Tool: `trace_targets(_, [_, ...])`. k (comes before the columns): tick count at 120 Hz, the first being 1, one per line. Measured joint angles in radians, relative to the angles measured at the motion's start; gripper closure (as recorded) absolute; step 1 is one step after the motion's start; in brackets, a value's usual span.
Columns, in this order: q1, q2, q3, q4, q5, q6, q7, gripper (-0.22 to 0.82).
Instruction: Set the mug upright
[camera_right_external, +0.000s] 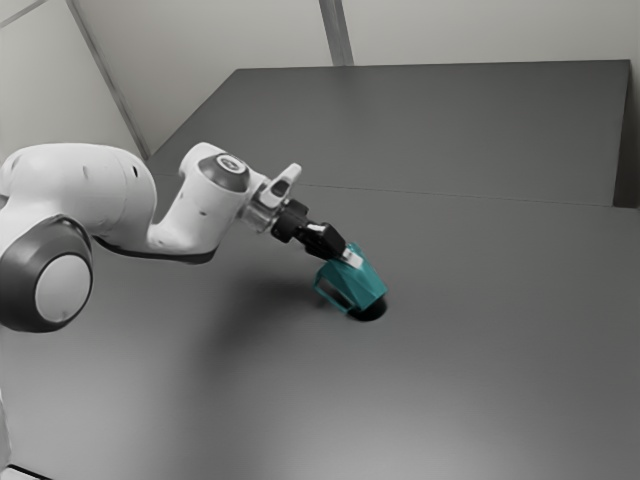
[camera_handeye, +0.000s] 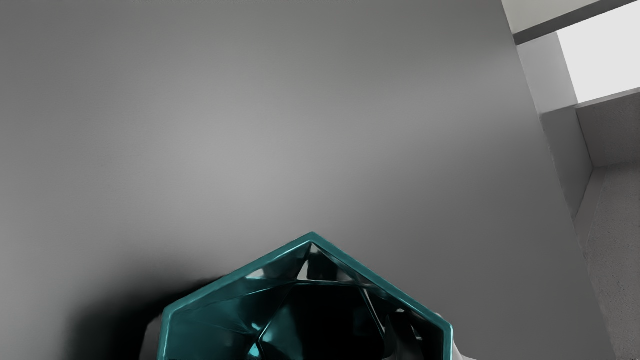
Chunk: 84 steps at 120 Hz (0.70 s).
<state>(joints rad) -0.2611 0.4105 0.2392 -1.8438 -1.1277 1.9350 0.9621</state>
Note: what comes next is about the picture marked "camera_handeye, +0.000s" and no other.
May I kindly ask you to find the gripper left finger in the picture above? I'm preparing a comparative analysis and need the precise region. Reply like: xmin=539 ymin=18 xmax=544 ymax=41
xmin=138 ymin=318 xmax=164 ymax=360

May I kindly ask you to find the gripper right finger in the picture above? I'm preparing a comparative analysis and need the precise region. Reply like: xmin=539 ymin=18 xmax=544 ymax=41
xmin=433 ymin=312 xmax=477 ymax=360

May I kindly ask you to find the teal faceted mug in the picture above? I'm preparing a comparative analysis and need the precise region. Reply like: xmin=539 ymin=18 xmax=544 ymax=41
xmin=157 ymin=231 xmax=455 ymax=360

